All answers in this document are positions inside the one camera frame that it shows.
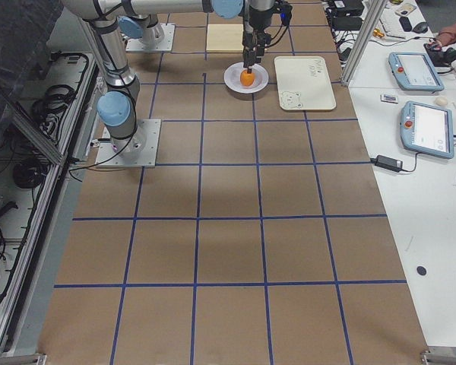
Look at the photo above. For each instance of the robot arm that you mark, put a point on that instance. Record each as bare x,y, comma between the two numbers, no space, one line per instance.
117,107
102,19

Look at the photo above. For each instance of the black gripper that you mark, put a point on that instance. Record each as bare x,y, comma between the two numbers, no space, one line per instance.
255,26

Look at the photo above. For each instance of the blue teach pendant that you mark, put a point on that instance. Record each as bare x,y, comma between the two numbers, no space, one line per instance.
427,129
414,72

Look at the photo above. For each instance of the far blue teach pendant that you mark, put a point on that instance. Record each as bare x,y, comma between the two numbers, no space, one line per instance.
414,72

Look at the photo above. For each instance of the white ribbed plate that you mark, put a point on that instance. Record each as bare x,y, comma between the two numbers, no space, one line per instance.
231,78

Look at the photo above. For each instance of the near blue teach pendant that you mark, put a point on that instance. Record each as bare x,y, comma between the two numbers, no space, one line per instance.
427,129

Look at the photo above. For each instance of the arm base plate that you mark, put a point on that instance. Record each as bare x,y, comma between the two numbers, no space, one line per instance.
158,38
140,150

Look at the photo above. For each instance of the orange fruit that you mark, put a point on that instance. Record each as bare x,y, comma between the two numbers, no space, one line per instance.
247,80

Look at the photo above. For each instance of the cream bear tray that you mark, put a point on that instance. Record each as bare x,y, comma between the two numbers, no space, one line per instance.
303,84

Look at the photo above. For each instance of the black power adapter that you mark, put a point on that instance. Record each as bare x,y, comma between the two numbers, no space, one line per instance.
387,163

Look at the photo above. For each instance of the aluminium frame post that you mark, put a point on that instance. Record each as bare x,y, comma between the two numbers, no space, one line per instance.
373,14

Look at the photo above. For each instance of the bamboo cutting board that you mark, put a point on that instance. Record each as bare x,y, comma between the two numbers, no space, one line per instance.
224,38

